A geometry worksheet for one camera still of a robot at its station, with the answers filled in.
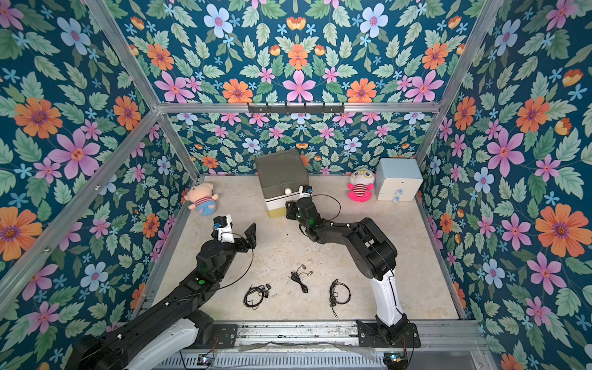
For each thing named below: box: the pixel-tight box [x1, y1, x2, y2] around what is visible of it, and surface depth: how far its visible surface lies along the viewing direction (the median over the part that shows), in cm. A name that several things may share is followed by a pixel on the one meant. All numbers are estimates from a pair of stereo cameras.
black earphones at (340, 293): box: [329, 278, 352, 322], surface depth 84 cm
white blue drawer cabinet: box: [373, 158, 424, 203], surface depth 106 cm
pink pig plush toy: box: [184, 182, 219, 216], surface depth 106 cm
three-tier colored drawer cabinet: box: [255, 148, 310, 219], surface depth 96 cm
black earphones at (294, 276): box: [290, 263, 313, 294], surface depth 88 cm
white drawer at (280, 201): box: [265, 191, 300, 209], surface depth 96 cm
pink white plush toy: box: [347, 165, 377, 203], surface depth 112 cm
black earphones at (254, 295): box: [242, 283, 273, 310], surface depth 84 cm
